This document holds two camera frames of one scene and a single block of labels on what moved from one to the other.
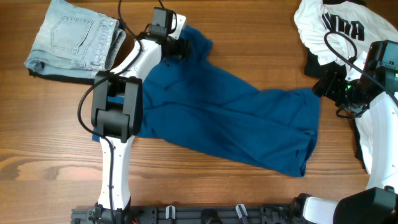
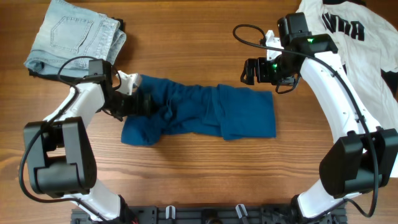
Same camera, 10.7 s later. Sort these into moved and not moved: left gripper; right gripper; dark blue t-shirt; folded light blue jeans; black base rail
Moved: left gripper; right gripper; dark blue t-shirt
Not moved: black base rail; folded light blue jeans
